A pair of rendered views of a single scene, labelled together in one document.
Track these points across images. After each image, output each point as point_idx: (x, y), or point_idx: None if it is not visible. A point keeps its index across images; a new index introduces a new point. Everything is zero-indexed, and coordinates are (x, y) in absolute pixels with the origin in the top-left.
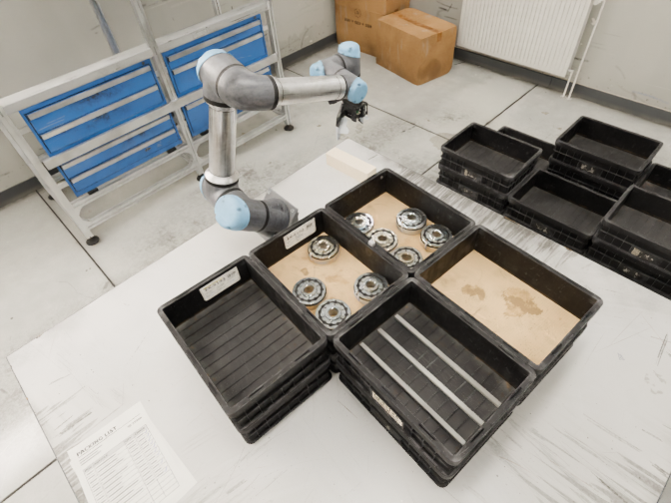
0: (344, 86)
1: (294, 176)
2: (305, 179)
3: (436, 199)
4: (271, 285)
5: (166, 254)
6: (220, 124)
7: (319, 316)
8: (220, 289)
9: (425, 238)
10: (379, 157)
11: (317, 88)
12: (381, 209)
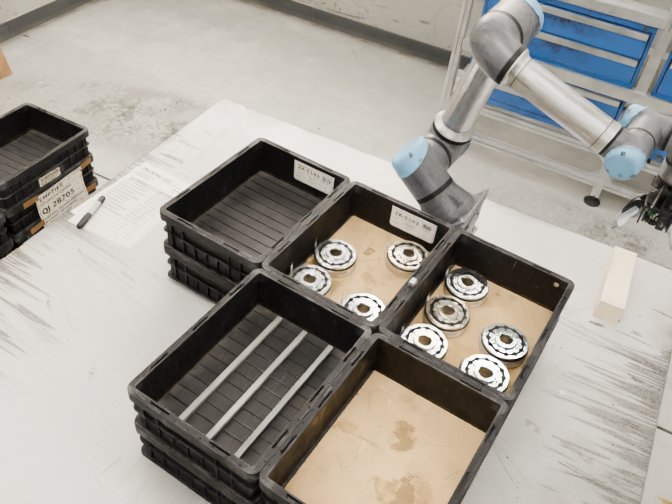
0: (607, 140)
1: (559, 231)
2: (561, 243)
3: (537, 348)
4: (314, 207)
5: (371, 155)
6: (472, 67)
7: (301, 268)
8: (310, 182)
9: (473, 361)
10: (669, 322)
11: (564, 108)
12: (515, 312)
